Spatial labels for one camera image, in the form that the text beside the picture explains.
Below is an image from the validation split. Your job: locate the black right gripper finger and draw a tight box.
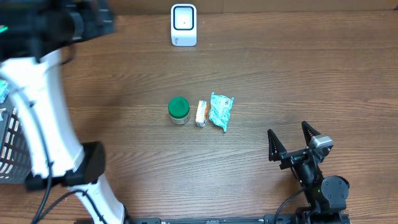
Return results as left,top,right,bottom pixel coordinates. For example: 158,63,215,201
267,129,287,162
302,121,320,146

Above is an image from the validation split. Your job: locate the green wet wipes pack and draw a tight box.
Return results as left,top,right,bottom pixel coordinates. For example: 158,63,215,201
209,92,234,132

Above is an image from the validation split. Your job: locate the orange Kleenex tissue pack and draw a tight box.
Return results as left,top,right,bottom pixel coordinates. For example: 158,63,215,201
195,100,209,128

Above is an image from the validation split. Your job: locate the green lid jar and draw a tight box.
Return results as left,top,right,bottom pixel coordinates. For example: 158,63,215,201
168,96,190,125

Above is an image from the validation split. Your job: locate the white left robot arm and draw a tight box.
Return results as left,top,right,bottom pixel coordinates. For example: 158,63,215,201
1,0,129,223

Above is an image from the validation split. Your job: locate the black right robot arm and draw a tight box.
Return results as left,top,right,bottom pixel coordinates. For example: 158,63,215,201
264,121,350,224

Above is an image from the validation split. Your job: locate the white barcode scanner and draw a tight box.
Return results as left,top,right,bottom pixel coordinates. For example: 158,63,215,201
170,3,198,47

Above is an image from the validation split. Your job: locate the dark grey plastic basket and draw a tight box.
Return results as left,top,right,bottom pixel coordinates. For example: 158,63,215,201
1,98,32,184

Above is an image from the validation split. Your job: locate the teal packet in basket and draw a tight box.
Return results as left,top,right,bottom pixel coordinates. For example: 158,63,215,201
0,80,9,104

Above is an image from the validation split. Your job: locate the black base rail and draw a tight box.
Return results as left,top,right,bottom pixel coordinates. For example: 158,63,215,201
130,213,351,224

